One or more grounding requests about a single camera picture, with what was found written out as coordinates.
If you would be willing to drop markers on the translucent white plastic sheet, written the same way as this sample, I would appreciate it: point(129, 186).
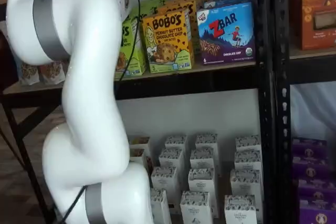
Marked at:
point(312, 108)

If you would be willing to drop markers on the white patterned boxes group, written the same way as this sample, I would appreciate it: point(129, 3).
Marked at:
point(223, 179)

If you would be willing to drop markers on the red label granola bag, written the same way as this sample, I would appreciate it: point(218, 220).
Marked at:
point(52, 72)

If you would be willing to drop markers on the green Bobo's apple pie box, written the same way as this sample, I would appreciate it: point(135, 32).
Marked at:
point(134, 14)
point(141, 51)
point(157, 2)

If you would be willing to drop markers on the black metal shelving rack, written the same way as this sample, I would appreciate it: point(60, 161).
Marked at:
point(282, 129)
point(266, 103)

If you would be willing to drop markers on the wooden shelf board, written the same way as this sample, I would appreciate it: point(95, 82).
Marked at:
point(26, 88)
point(315, 53)

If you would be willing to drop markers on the white patterned pantry box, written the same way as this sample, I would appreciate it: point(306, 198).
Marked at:
point(247, 144)
point(160, 205)
point(201, 179)
point(171, 158)
point(240, 211)
point(176, 142)
point(207, 141)
point(246, 182)
point(195, 208)
point(164, 179)
point(202, 158)
point(248, 161)

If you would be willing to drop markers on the orange label granola bag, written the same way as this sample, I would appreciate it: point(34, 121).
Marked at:
point(30, 73)

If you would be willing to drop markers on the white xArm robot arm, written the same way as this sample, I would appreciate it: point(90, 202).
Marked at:
point(89, 103)

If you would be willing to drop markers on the yellow white granola box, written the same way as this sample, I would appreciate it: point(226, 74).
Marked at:
point(137, 153)
point(139, 140)

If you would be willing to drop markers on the purple snack box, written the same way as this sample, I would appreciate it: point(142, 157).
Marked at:
point(317, 190)
point(309, 146)
point(319, 214)
point(309, 167)

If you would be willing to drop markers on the orange brown snack box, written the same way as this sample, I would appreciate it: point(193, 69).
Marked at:
point(315, 37)

